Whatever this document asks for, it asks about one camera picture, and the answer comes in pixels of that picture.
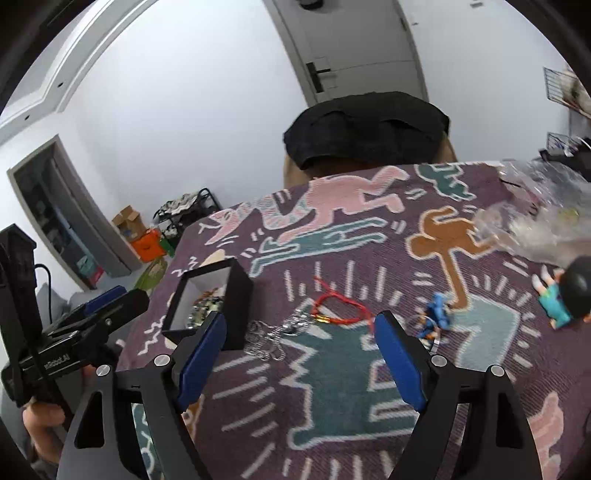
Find white handbag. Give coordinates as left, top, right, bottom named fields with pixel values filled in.
left=561, top=69, right=591, bottom=116

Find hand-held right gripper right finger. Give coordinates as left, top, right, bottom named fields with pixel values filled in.
left=374, top=310, right=543, bottom=480

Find black jewelry box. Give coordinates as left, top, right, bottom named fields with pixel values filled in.
left=161, top=258, right=254, bottom=350

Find green mat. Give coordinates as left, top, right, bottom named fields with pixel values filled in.
left=139, top=257, right=169, bottom=291

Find purple printed blanket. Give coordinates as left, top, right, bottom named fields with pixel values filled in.
left=115, top=161, right=591, bottom=480

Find person's left hand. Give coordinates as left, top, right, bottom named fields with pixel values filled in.
left=22, top=399, right=70, bottom=459

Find blue figure keychain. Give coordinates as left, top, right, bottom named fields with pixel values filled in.
left=413, top=292, right=452, bottom=354

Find black shoe rack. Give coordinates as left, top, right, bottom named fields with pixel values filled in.
left=152, top=188, right=222, bottom=250

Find clear plastic bag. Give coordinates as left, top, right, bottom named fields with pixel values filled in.
left=475, top=159, right=591, bottom=268

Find pile of bead bracelets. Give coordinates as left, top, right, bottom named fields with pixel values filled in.
left=187, top=298, right=229, bottom=330

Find black-haired doll figurine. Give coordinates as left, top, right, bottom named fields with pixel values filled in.
left=531, top=258, right=591, bottom=329

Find cardboard boxes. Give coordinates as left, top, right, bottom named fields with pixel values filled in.
left=112, top=208, right=148, bottom=243

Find black door handle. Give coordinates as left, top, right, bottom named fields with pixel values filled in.
left=306, top=61, right=332, bottom=93

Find black wire wall rack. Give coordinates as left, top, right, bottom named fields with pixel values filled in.
left=542, top=67, right=591, bottom=121

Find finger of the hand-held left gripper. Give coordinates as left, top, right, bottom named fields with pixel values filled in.
left=82, top=290, right=151, bottom=333
left=69, top=285, right=127, bottom=321

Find red string bracelet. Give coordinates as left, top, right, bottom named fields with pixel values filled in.
left=311, top=276, right=377, bottom=326

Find silver chain necklace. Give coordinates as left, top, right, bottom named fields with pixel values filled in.
left=247, top=311, right=311, bottom=361

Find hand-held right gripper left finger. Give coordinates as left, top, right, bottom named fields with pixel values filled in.
left=58, top=311, right=228, bottom=480

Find grey door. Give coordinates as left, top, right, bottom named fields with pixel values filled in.
left=272, top=0, right=430, bottom=107

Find grey doorway frame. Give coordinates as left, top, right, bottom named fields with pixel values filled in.
left=7, top=134, right=139, bottom=289

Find orange box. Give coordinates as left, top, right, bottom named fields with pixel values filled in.
left=131, top=228, right=166, bottom=264

